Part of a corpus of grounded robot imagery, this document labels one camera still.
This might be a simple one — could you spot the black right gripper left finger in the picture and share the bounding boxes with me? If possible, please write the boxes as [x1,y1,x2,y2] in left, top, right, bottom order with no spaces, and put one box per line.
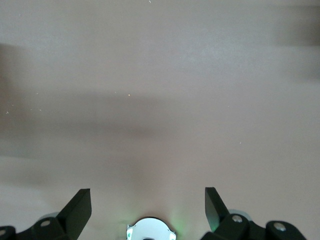
[0,188,92,240]

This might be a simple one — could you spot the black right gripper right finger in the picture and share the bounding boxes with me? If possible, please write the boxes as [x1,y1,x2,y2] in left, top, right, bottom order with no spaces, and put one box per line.
[201,186,305,240]

